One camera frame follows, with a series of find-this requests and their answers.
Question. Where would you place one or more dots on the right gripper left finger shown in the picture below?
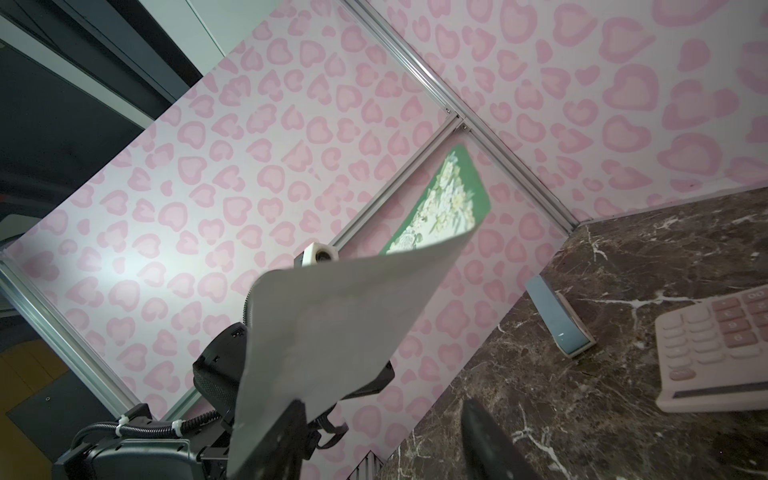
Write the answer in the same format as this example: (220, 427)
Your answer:
(279, 455)

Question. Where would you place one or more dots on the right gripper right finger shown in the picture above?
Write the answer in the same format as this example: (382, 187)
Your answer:
(489, 454)

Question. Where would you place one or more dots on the green bordered floral letter card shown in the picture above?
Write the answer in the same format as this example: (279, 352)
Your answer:
(370, 304)

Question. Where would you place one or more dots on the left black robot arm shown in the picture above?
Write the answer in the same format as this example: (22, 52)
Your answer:
(265, 400)

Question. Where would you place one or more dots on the grey blue stapler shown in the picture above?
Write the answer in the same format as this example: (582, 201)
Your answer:
(563, 323)

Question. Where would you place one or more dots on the pink calculator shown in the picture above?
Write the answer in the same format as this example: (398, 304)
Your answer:
(713, 355)

